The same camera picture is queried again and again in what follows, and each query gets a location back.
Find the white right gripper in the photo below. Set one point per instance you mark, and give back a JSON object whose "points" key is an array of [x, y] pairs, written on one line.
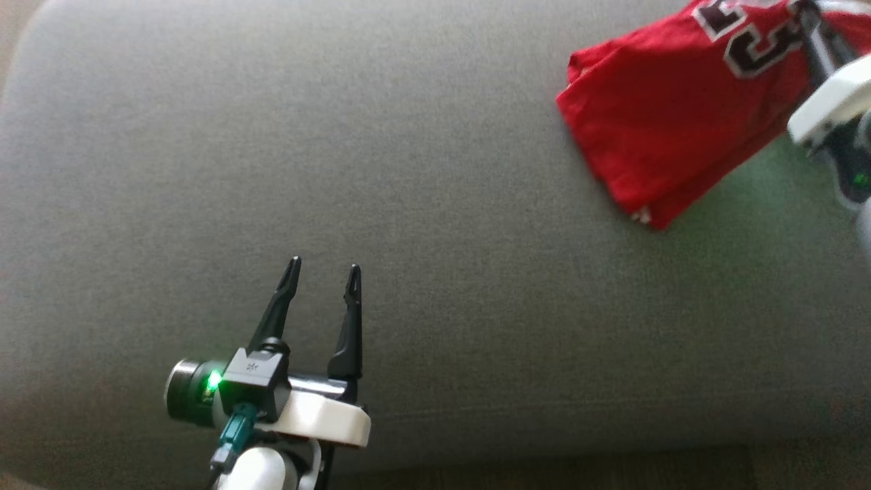
{"points": [[837, 102]]}

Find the red basketball jersey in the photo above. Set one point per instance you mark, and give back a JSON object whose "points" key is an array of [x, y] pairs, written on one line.
{"points": [[674, 116]]}

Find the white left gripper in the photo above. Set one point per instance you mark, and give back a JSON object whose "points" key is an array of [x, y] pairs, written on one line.
{"points": [[326, 415]]}

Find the grey sofa seat cushion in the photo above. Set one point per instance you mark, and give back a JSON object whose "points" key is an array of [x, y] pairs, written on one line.
{"points": [[442, 204]]}

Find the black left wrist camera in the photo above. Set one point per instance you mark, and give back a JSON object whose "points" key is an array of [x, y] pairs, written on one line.
{"points": [[252, 381]]}

